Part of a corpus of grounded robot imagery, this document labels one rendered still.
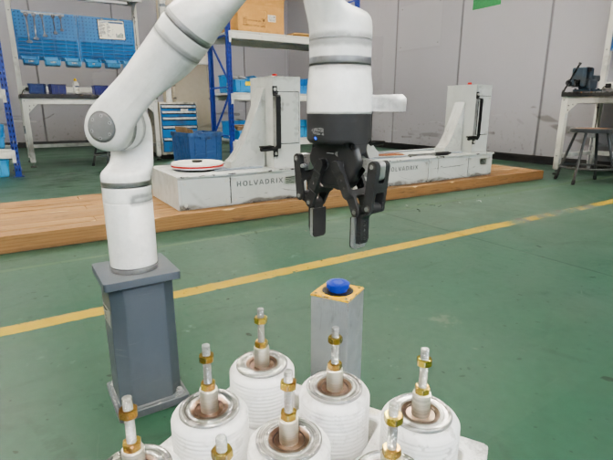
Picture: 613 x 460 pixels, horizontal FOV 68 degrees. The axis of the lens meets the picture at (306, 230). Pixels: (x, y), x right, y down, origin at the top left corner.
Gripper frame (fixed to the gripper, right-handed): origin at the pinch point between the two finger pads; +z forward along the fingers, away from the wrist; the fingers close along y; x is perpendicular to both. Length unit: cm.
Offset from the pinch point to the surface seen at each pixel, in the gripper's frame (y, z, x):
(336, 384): 1.1, 20.8, -0.8
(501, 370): -4, 47, 62
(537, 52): -194, -75, 517
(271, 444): 3.3, 21.7, -13.4
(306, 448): 6.4, 21.6, -10.9
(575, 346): 4, 47, 88
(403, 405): 9.0, 21.7, 3.4
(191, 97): -568, -29, 287
